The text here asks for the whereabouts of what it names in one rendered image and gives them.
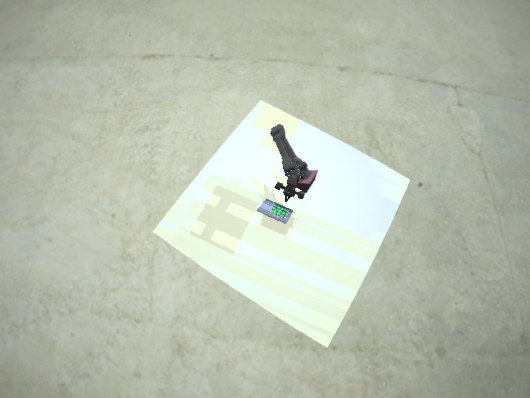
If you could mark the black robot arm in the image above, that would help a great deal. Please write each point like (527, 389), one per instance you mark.
(292, 164)

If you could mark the grey switch panel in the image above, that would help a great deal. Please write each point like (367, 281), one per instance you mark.
(275, 211)

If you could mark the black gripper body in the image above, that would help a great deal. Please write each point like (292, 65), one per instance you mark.
(300, 194)

